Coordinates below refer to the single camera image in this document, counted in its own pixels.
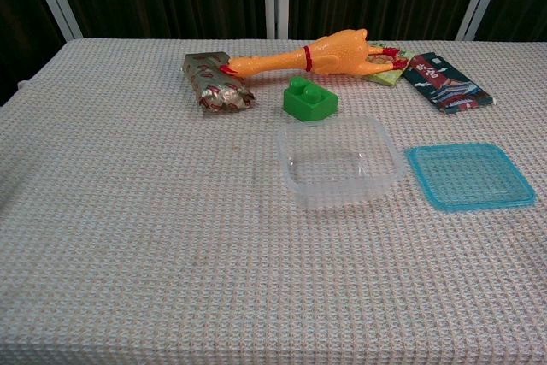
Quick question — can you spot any gold foil snack packet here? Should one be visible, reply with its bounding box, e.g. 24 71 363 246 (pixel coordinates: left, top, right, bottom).
184 51 256 115

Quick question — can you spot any green printed snack packet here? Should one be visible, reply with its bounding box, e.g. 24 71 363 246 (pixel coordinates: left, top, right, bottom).
362 41 415 87

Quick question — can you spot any clear plastic food container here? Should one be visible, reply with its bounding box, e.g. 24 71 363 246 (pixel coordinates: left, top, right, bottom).
277 115 405 211

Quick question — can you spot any dark blue printed snack packet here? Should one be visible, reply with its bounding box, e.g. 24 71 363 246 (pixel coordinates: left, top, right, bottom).
401 51 496 115

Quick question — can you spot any beige waffle-weave tablecloth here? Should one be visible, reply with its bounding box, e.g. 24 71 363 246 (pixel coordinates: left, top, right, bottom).
0 38 547 365

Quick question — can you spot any orange rubber chicken toy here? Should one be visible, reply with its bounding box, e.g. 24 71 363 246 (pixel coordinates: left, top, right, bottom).
220 28 409 79

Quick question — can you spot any blue translucent container lid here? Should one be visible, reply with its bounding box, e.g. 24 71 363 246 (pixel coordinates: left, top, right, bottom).
404 142 538 213

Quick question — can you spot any green plastic building block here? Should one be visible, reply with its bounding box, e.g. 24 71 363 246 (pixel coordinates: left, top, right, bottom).
283 75 338 122

